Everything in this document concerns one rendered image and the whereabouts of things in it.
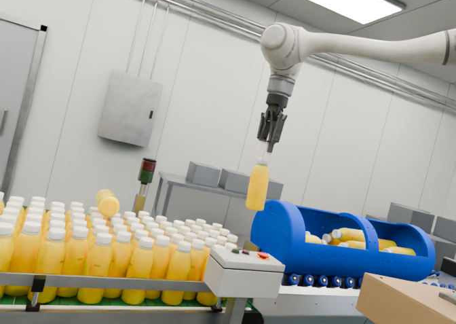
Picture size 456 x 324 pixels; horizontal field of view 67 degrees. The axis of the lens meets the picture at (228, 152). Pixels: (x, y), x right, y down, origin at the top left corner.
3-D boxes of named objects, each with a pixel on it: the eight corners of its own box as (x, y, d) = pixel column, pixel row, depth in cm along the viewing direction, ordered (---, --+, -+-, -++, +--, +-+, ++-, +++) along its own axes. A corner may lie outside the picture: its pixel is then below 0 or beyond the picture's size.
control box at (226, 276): (277, 299, 100) (286, 264, 100) (216, 297, 91) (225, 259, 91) (259, 283, 109) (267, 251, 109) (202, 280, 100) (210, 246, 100)
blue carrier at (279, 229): (427, 293, 165) (443, 236, 164) (279, 286, 125) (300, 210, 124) (378, 267, 190) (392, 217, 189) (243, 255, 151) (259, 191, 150)
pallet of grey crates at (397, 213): (463, 321, 432) (488, 229, 430) (416, 317, 405) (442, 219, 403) (390, 279, 545) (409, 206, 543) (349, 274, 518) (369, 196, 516)
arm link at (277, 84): (285, 83, 126) (281, 100, 126) (264, 76, 122) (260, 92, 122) (300, 82, 118) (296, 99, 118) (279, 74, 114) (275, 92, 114)
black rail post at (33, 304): (39, 311, 83) (47, 278, 83) (24, 311, 82) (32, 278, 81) (39, 306, 85) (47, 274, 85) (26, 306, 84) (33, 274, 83)
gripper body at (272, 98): (294, 98, 118) (288, 124, 118) (280, 98, 125) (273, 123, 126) (276, 91, 115) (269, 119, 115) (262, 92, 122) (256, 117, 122)
